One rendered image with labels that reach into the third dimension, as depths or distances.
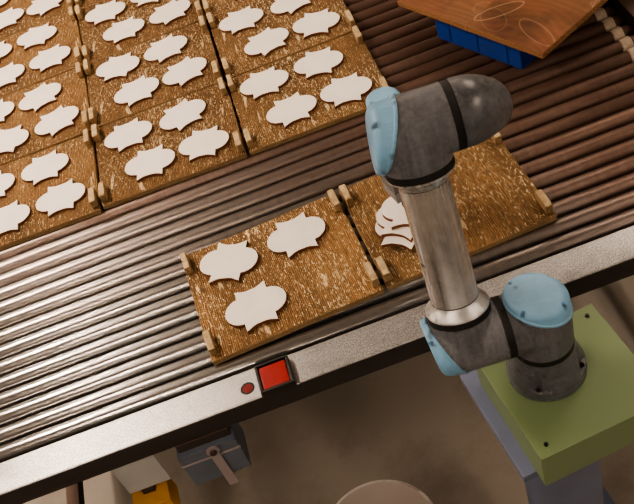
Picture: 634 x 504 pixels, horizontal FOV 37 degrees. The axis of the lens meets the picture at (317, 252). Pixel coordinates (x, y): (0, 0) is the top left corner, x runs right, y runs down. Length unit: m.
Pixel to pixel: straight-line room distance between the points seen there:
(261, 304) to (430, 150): 0.78
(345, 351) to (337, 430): 1.02
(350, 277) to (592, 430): 0.66
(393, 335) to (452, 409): 0.99
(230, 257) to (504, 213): 0.65
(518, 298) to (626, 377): 0.29
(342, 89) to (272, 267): 0.62
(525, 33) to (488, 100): 1.01
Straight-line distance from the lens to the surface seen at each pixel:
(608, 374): 1.88
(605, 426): 1.82
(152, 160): 2.65
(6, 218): 2.74
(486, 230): 2.17
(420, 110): 1.49
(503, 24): 2.55
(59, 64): 3.23
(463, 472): 2.90
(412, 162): 1.50
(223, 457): 2.17
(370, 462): 2.97
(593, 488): 2.20
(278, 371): 2.05
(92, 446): 2.15
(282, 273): 2.21
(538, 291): 1.72
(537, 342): 1.73
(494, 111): 1.52
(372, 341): 2.05
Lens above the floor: 2.53
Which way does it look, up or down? 46 degrees down
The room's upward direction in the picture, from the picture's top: 22 degrees counter-clockwise
